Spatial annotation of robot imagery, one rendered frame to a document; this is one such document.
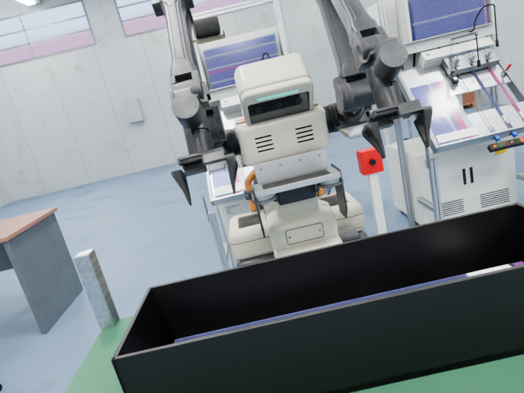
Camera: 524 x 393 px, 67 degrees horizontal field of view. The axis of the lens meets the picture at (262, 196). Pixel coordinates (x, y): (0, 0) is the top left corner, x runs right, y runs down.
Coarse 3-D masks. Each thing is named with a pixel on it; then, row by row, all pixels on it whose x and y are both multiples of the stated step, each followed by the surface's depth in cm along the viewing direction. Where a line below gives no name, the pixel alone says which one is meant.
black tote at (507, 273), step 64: (320, 256) 60; (384, 256) 60; (448, 256) 60; (512, 256) 61; (192, 320) 62; (256, 320) 62; (320, 320) 44; (384, 320) 44; (448, 320) 44; (512, 320) 44; (128, 384) 45; (192, 384) 45; (256, 384) 45; (320, 384) 46; (384, 384) 46
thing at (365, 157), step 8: (360, 152) 258; (368, 152) 258; (376, 152) 258; (360, 160) 261; (368, 160) 260; (376, 160) 260; (360, 168) 266; (368, 168) 261; (376, 168) 261; (368, 176) 266; (376, 176) 265; (368, 184) 271; (376, 184) 266; (376, 192) 267; (376, 200) 269; (376, 208) 270; (376, 216) 272; (376, 224) 275; (384, 224) 273; (384, 232) 275
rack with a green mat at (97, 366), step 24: (96, 264) 73; (96, 288) 72; (96, 312) 74; (120, 336) 70; (96, 360) 65; (504, 360) 46; (72, 384) 60; (96, 384) 59; (408, 384) 45; (432, 384) 45; (456, 384) 44; (480, 384) 43; (504, 384) 42
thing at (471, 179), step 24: (408, 144) 323; (480, 144) 280; (408, 168) 301; (456, 168) 284; (480, 168) 284; (504, 168) 285; (456, 192) 288; (480, 192) 289; (504, 192) 290; (432, 216) 292; (456, 216) 293
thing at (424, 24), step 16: (416, 0) 267; (432, 0) 268; (448, 0) 268; (464, 0) 269; (480, 0) 269; (416, 16) 270; (432, 16) 270; (448, 16) 271; (464, 16) 271; (480, 16) 272; (416, 32) 272; (432, 32) 273; (448, 32) 273
